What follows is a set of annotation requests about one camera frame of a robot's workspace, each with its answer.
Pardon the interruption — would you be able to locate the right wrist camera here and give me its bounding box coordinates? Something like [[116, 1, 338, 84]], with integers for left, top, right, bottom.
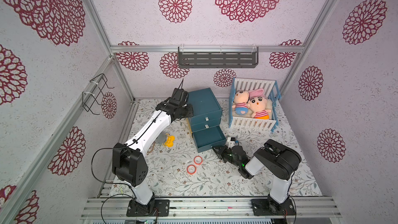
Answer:
[[226, 137, 239, 148]]

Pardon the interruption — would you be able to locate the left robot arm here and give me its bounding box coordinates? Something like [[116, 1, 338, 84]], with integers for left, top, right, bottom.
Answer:
[[112, 99, 193, 206]]

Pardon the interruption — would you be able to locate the grey plush keychain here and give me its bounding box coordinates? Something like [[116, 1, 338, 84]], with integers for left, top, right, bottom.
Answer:
[[154, 132, 167, 144]]

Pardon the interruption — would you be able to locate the teal bottom drawer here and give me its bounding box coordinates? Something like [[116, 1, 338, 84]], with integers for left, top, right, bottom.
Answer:
[[192, 126, 227, 153]]

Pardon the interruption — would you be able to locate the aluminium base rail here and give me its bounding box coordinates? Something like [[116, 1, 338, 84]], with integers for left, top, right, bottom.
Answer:
[[80, 197, 342, 220]]

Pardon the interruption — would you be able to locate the red tape roll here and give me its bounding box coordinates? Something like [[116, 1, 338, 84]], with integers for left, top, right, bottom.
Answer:
[[187, 164, 197, 175], [193, 156, 203, 166]]

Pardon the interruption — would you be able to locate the grey wall shelf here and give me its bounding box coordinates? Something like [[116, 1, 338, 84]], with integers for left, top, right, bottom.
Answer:
[[177, 46, 259, 68]]

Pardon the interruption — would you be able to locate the plush doll blue outfit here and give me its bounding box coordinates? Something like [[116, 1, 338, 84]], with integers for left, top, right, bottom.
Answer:
[[232, 90, 250, 116]]

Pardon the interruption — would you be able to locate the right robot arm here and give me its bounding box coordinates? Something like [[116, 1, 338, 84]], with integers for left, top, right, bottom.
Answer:
[[212, 139, 302, 205]]

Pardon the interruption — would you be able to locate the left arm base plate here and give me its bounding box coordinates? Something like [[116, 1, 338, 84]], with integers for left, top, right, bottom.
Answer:
[[126, 199, 170, 217]]

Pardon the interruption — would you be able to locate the white blue toy crib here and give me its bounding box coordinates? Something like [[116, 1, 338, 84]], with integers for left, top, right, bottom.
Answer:
[[229, 78, 281, 132]]

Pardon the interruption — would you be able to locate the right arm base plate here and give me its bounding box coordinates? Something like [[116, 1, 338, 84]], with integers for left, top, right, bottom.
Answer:
[[251, 198, 296, 216]]

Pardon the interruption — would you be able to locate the plush doll striped shirt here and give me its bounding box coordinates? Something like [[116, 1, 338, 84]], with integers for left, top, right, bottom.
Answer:
[[247, 97, 272, 120]]

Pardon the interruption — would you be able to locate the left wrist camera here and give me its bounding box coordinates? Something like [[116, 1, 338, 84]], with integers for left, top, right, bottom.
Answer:
[[170, 88, 189, 106]]

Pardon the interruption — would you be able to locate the teal drawer cabinet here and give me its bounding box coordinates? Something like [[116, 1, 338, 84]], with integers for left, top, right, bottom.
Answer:
[[188, 88, 222, 132]]

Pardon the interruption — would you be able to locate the black wire wall rack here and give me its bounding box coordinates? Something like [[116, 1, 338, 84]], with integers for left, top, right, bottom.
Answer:
[[81, 73, 115, 115]]

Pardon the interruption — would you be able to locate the yellow flower toy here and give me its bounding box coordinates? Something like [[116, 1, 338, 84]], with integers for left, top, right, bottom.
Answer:
[[163, 133, 175, 148]]

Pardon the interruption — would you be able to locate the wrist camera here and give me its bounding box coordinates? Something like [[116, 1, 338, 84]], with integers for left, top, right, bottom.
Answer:
[[226, 137, 239, 148], [170, 88, 189, 106]]

